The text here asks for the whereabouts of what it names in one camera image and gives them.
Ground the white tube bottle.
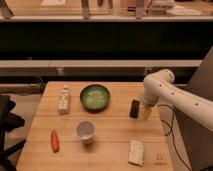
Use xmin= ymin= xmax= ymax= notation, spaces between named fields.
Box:
xmin=58 ymin=85 xmax=70 ymax=114

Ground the black eraser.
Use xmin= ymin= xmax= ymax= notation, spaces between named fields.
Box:
xmin=129 ymin=100 xmax=140 ymax=118

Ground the black cable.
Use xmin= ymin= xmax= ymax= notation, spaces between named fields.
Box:
xmin=157 ymin=103 xmax=193 ymax=171

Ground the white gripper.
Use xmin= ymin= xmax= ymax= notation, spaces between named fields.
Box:
xmin=141 ymin=96 xmax=158 ymax=121

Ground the white cup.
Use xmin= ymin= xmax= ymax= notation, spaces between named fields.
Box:
xmin=76 ymin=120 xmax=95 ymax=145

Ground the green bowl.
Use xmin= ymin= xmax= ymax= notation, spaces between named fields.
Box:
xmin=80 ymin=84 xmax=110 ymax=111

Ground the black chair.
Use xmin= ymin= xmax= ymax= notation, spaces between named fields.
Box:
xmin=0 ymin=95 xmax=26 ymax=171

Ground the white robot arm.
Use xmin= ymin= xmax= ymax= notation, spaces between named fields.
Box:
xmin=141 ymin=69 xmax=213 ymax=132

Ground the orange carrot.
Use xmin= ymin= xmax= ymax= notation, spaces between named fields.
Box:
xmin=51 ymin=130 xmax=60 ymax=153

